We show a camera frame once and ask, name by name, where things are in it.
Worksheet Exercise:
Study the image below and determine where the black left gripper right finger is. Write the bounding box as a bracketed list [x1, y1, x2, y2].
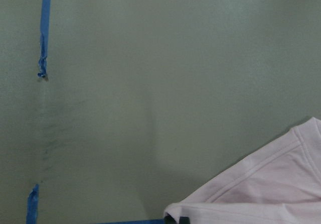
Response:
[179, 216, 190, 224]

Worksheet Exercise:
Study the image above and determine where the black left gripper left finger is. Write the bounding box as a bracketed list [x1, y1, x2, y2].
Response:
[164, 215, 176, 224]

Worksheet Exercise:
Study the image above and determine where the pink printed t-shirt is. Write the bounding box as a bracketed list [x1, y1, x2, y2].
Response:
[164, 118, 320, 223]

